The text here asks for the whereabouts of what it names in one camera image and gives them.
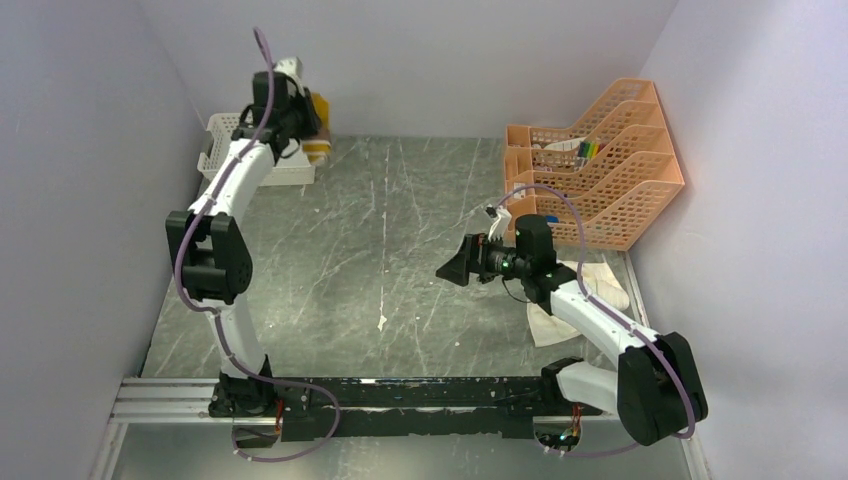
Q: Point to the aluminium rail frame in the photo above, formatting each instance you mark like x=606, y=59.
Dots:
x=406, y=377

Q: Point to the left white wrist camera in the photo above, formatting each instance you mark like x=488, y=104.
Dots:
x=292, y=67

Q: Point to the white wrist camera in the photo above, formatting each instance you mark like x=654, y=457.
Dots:
x=292, y=67
x=501, y=219

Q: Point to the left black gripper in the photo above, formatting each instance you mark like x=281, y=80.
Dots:
x=308, y=104

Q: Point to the colourful pens in organizer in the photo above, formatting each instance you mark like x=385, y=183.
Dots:
x=588, y=149

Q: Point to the orange plastic file organizer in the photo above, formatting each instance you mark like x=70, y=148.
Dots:
x=614, y=197

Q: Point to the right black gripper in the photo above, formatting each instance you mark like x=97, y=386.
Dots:
x=472, y=257

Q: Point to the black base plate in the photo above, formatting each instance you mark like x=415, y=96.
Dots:
x=309, y=408

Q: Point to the white plastic basket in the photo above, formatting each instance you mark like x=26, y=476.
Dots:
x=294, y=170

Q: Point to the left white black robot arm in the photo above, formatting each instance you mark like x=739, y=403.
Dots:
x=212, y=264

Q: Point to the yellow brown bear towel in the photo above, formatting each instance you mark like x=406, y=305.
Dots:
x=319, y=146

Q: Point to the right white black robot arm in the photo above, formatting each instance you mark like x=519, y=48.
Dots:
x=654, y=388

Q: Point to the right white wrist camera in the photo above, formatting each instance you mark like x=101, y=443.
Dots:
x=501, y=219

